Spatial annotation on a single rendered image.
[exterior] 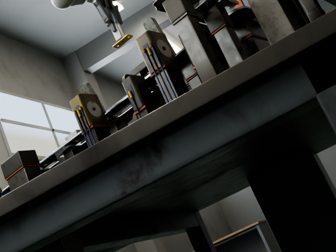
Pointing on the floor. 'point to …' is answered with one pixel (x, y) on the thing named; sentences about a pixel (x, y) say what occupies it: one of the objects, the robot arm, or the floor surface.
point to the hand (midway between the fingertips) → (118, 32)
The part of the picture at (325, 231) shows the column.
